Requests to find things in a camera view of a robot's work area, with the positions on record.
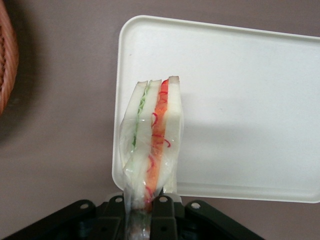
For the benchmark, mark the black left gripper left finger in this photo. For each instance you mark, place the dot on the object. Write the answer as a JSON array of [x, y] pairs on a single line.
[[110, 220]]

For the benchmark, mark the triangle sandwich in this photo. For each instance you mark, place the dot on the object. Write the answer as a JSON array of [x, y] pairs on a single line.
[[172, 112]]

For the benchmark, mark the brown round wicker basket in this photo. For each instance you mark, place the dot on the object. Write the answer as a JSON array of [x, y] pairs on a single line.
[[7, 62]]

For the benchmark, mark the cream plastic tray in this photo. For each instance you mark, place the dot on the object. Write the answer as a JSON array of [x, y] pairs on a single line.
[[250, 100]]

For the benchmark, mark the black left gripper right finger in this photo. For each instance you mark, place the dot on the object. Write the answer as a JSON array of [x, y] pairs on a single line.
[[165, 220]]

